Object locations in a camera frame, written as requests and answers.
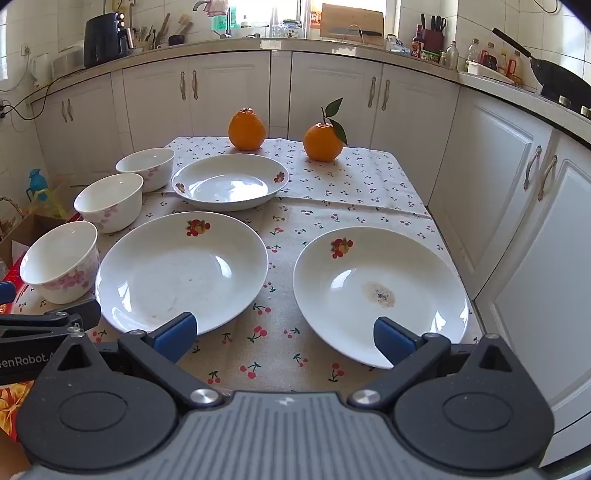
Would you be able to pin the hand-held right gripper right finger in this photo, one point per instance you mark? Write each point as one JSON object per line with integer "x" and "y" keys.
{"x": 395, "y": 341}

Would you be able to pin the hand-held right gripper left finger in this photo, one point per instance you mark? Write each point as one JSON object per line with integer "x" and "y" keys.
{"x": 175, "y": 337}

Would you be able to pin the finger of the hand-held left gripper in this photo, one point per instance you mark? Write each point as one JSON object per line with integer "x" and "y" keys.
{"x": 5, "y": 292}
{"x": 83, "y": 311}

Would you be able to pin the white bowl pink flowers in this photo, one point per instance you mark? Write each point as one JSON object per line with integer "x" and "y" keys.
{"x": 60, "y": 263}
{"x": 108, "y": 203}
{"x": 145, "y": 168}

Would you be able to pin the white plate fruit print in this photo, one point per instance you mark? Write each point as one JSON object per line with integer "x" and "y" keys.
{"x": 180, "y": 272}

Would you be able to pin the white plate stained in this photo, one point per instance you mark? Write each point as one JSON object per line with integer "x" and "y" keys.
{"x": 369, "y": 277}

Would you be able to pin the white plate small brown print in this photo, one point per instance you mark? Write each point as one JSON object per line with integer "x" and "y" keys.
{"x": 231, "y": 184}

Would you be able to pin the red plastic object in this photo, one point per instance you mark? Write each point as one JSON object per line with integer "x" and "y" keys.
{"x": 11, "y": 274}

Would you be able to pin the red snack box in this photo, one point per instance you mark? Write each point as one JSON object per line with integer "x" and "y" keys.
{"x": 11, "y": 406}

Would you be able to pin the cardboard box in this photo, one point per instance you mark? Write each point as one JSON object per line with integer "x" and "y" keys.
{"x": 32, "y": 230}

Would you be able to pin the wicker basket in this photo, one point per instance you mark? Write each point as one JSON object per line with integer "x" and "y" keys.
{"x": 11, "y": 219}

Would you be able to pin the yellow green bag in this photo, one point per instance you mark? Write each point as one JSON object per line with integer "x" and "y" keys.
{"x": 55, "y": 203}

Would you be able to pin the cherry print tablecloth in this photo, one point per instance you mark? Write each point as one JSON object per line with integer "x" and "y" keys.
{"x": 286, "y": 323}

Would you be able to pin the blue thermos jug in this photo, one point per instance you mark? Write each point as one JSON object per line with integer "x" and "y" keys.
{"x": 37, "y": 184}

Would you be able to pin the white power strip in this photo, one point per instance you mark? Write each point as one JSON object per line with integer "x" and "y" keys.
{"x": 3, "y": 109}

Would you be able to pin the orange with green leaves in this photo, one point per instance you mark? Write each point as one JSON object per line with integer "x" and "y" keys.
{"x": 323, "y": 141}

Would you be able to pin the orange without leaf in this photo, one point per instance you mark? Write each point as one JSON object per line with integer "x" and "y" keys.
{"x": 247, "y": 129}

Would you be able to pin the white electric kettle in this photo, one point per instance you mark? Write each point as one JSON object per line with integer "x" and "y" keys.
{"x": 42, "y": 69}

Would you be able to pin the white rice cooker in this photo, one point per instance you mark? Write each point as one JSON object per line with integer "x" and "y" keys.
{"x": 69, "y": 60}

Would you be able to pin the black air fryer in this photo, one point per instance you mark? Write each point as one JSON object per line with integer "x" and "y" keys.
{"x": 106, "y": 39}

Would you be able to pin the utensil holder with utensils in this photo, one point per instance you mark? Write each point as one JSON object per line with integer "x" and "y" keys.
{"x": 159, "y": 39}

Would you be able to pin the white tray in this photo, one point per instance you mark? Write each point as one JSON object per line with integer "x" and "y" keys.
{"x": 487, "y": 71}

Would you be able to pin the clear bottle red cap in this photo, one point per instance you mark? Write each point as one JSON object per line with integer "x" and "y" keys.
{"x": 452, "y": 55}

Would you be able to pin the gas stove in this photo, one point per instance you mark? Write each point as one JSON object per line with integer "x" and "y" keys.
{"x": 584, "y": 111}

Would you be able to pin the dark sauce bottle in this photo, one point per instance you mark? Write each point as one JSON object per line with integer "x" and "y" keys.
{"x": 417, "y": 44}

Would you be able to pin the red condiment bottle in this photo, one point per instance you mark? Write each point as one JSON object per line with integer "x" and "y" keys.
{"x": 488, "y": 57}

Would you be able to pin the orange condiment bottle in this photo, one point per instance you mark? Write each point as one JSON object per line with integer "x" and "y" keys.
{"x": 515, "y": 67}

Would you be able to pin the clear oil bottle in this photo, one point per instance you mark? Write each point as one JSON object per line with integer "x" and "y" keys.
{"x": 473, "y": 50}

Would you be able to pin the red knife block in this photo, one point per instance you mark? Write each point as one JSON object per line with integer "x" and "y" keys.
{"x": 433, "y": 39}

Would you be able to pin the black wok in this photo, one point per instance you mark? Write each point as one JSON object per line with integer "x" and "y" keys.
{"x": 558, "y": 81}

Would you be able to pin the kitchen knife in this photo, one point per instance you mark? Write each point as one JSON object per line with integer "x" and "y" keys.
{"x": 355, "y": 32}

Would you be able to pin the kitchen countertop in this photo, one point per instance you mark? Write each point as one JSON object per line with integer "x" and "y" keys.
{"x": 286, "y": 45}

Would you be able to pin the metal faucet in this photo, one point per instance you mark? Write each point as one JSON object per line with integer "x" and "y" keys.
{"x": 226, "y": 21}

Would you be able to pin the wooden cutting board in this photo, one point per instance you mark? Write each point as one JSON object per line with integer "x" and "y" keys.
{"x": 351, "y": 18}

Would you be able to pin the glass jar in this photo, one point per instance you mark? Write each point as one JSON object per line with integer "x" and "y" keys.
{"x": 291, "y": 28}

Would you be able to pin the pink cloth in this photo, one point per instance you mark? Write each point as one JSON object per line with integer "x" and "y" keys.
{"x": 216, "y": 7}

